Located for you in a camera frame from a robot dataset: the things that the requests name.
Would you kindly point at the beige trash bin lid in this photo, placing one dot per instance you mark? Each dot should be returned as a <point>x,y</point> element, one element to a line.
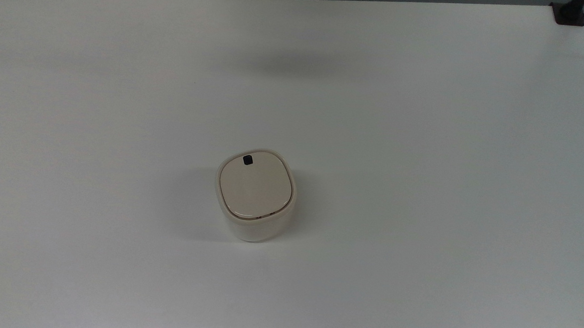
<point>256,187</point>

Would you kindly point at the cream plastic trash bin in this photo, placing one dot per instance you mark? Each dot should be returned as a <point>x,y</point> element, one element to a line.
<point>253,232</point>

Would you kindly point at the black table clamp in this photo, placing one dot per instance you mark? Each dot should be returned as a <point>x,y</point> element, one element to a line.
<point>568,15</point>

